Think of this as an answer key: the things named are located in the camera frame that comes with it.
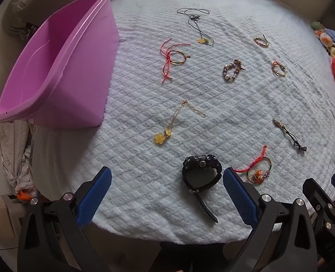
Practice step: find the grey checked garment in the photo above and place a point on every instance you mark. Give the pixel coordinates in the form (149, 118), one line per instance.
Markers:
(19, 11)

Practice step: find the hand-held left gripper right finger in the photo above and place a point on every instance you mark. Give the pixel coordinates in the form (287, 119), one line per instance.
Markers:
(239, 201)

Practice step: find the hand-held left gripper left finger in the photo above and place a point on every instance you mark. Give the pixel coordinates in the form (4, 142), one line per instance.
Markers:
(95, 195)

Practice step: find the black wristwatch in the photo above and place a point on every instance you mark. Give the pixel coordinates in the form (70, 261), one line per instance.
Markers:
(201, 163)

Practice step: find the pink plastic tub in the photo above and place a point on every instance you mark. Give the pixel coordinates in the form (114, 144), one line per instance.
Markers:
(57, 62)

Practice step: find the blue basket with orange items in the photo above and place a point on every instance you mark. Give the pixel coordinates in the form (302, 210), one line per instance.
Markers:
(24, 195)

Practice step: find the green plush toy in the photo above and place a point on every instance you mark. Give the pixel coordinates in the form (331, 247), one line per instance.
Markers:
(317, 26)

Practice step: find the white plastic stool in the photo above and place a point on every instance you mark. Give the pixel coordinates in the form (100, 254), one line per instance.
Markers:
(12, 212)

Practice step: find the grey cloth pile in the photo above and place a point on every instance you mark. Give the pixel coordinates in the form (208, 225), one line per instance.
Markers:
(14, 153)

